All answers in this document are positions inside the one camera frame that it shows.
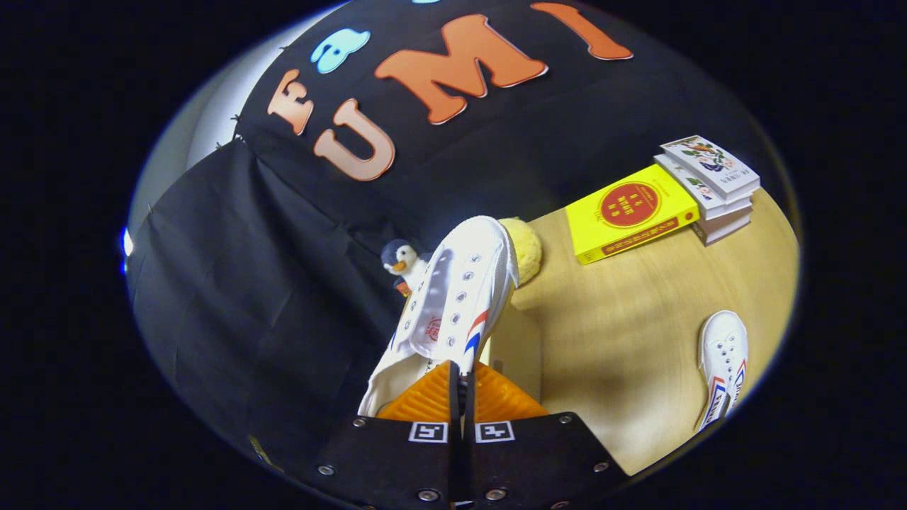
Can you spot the white canvas shoe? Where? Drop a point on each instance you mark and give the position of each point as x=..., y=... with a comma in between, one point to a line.
x=460, y=283
x=723, y=347

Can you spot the thick plain white book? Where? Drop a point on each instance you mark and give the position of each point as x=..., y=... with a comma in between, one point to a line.
x=723, y=227

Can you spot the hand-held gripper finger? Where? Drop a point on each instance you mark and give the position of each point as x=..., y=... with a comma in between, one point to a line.
x=453, y=397
x=470, y=404

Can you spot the penguin plush toy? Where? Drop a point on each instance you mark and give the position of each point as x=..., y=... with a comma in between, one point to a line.
x=400, y=258

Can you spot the beige storage box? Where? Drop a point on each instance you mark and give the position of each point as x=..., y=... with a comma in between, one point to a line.
x=521, y=347

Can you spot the yellow plush ball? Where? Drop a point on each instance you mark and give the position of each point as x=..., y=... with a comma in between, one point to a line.
x=528, y=251

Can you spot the yellow book with red circle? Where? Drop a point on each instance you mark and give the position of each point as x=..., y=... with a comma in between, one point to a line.
x=623, y=212

